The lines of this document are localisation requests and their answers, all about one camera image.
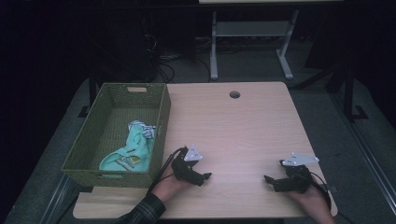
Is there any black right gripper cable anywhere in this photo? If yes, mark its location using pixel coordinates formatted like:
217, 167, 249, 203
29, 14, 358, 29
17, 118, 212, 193
306, 172, 353, 224

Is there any mint green shirt striped collar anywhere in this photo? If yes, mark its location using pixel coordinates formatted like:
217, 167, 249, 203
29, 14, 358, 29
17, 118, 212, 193
98, 119, 157, 179

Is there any grey metal table frame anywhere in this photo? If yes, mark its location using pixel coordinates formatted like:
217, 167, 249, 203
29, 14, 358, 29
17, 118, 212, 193
209, 8, 300, 81

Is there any grey metal floor rail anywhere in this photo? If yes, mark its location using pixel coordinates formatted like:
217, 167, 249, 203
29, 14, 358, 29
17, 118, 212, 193
330, 91, 396, 216
38, 173, 78, 224

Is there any person's left hand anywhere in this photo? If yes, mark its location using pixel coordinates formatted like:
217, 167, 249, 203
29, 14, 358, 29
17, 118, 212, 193
151, 166, 191, 203

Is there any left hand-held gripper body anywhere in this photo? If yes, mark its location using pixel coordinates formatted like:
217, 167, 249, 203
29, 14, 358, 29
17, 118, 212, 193
171, 143, 204, 185

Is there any green woven basket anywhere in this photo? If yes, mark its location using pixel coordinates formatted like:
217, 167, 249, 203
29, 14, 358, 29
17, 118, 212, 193
61, 82, 172, 189

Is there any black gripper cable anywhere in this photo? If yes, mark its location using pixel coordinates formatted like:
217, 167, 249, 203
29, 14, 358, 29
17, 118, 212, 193
147, 147, 185, 194
306, 172, 353, 224

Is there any person's right hand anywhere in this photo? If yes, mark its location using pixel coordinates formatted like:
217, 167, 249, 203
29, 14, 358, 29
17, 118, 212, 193
288, 183, 337, 224

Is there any bundle of floor cables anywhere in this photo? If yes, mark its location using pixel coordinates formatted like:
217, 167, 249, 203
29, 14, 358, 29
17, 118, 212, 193
141, 32, 213, 84

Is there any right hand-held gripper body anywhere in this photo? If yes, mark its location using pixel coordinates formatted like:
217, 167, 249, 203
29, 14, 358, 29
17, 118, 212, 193
279, 151, 320, 193

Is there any black metal stand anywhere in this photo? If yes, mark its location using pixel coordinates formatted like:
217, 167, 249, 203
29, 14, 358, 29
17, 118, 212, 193
78, 69, 98, 119
340, 64, 369, 123

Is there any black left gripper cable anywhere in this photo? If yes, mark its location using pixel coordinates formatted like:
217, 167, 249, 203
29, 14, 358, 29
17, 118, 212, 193
147, 147, 185, 194

